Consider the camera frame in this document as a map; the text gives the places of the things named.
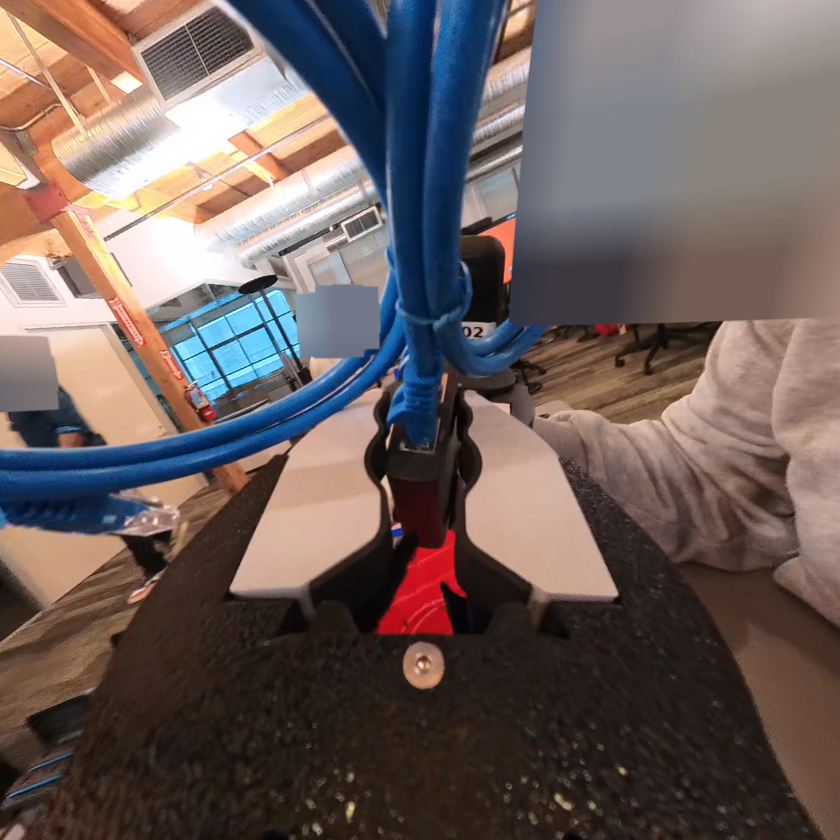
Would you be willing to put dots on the silver ribbed air duct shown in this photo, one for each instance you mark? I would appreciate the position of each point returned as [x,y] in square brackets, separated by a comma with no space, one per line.
[295,243]
[289,203]
[118,151]

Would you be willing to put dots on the red fire extinguisher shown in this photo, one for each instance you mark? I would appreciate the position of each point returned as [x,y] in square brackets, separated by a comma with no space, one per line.
[197,400]

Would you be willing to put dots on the black ethernet adapter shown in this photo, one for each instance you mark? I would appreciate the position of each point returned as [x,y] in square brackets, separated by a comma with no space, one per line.
[420,479]

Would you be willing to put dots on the black office chair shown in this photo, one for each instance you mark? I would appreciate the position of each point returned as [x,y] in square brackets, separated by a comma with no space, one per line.
[656,348]

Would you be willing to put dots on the white wall air vent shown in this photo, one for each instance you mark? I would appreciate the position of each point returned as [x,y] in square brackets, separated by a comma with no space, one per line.
[29,282]

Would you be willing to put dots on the black usb charger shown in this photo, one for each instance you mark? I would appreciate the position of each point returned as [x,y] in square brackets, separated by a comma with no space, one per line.
[59,718]
[33,774]

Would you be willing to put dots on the ceiling air vent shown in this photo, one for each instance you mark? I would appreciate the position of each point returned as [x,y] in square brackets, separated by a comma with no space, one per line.
[197,49]

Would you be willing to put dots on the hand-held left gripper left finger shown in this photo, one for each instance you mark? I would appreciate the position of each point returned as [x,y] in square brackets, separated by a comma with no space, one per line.
[315,525]

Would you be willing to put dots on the white door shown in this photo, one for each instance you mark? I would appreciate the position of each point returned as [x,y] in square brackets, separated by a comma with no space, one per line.
[118,407]

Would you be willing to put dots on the red storage bin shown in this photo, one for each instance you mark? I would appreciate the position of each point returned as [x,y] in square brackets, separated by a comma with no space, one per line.
[420,590]

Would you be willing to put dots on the black round disc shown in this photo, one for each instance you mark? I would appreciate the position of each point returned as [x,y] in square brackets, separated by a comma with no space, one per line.
[258,283]

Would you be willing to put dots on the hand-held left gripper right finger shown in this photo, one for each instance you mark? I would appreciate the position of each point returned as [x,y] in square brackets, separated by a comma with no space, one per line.
[531,525]

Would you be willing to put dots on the large grid window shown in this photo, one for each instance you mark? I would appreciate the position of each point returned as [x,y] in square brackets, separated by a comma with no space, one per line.
[223,341]

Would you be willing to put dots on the wooden support post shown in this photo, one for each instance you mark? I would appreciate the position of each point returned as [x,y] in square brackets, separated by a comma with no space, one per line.
[118,308]

